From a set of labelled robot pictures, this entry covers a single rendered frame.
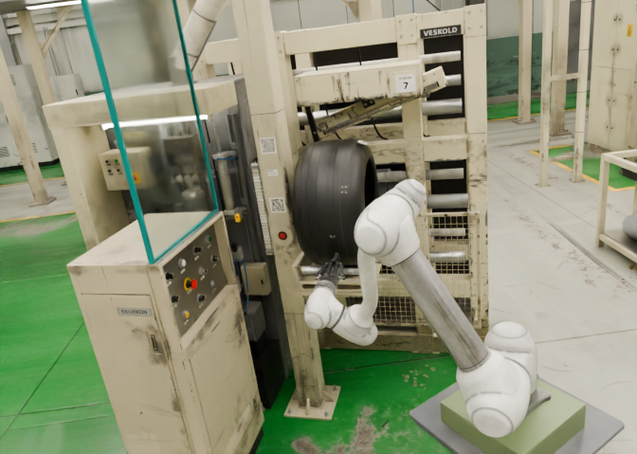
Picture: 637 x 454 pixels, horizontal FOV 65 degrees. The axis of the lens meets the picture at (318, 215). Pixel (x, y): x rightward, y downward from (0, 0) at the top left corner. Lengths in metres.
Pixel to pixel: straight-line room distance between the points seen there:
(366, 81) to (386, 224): 1.18
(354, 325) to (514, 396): 0.62
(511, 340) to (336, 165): 1.00
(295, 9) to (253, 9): 9.22
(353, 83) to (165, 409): 1.64
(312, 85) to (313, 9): 9.03
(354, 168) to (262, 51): 0.64
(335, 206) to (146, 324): 0.87
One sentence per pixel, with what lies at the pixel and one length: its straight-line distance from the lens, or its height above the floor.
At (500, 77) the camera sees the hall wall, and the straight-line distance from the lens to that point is 12.37.
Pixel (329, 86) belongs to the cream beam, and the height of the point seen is 1.72.
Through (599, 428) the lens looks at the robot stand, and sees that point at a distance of 2.00.
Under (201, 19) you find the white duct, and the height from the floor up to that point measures 2.10.
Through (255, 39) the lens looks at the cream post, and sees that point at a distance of 2.29.
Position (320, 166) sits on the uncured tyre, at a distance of 2.19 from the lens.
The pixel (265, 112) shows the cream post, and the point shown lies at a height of 1.66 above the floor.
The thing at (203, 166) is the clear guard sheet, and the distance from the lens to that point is 2.23.
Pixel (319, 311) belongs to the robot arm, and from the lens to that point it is 1.87.
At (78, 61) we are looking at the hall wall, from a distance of 12.35.
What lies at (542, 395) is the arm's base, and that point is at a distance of 1.91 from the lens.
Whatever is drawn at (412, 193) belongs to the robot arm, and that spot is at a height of 1.48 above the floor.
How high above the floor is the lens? 1.96
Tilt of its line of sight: 20 degrees down
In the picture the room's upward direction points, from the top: 7 degrees counter-clockwise
